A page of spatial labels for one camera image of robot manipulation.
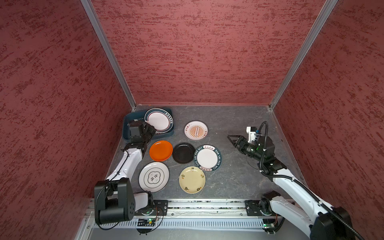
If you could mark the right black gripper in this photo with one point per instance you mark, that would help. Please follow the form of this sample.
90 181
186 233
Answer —
241 139

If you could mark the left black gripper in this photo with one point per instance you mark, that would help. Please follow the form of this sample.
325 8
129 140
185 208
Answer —
151 128

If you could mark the small green rimmed plate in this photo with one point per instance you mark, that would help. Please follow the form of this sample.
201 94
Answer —
160 119

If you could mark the green lettered rim plate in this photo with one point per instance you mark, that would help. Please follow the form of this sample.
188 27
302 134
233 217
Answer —
208 158

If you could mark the orange sunburst pattern plate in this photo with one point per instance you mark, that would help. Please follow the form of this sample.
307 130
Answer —
196 130

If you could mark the white plate black flower outline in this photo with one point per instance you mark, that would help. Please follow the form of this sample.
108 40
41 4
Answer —
154 177

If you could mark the pale yellow plate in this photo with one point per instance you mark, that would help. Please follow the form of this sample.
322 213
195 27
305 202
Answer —
192 180

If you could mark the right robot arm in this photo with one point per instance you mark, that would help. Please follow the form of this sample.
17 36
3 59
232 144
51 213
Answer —
335 224

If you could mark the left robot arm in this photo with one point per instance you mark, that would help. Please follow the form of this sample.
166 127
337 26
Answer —
115 200

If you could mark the teal plastic bin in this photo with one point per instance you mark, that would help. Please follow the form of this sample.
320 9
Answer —
143 116

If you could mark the right circuit board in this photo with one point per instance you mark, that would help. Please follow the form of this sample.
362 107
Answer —
268 224

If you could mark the circuit board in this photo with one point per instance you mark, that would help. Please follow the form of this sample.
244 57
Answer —
146 223
268 224

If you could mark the left circuit board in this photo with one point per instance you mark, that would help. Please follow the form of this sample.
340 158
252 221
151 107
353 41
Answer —
146 223

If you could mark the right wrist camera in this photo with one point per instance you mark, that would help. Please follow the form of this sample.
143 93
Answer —
252 134

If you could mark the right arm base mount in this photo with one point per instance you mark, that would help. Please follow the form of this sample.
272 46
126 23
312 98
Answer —
258 208

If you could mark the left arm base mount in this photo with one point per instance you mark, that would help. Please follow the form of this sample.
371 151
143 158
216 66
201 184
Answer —
157 208

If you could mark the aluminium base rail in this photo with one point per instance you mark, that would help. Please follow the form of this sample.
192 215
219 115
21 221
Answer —
235 208

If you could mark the left aluminium corner post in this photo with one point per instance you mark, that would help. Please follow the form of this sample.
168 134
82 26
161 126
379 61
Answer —
97 26

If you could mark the aluminium corner post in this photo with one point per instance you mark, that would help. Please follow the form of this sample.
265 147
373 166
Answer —
97 26
317 26

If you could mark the right aluminium corner post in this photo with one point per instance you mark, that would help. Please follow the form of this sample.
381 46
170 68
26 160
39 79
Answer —
317 26

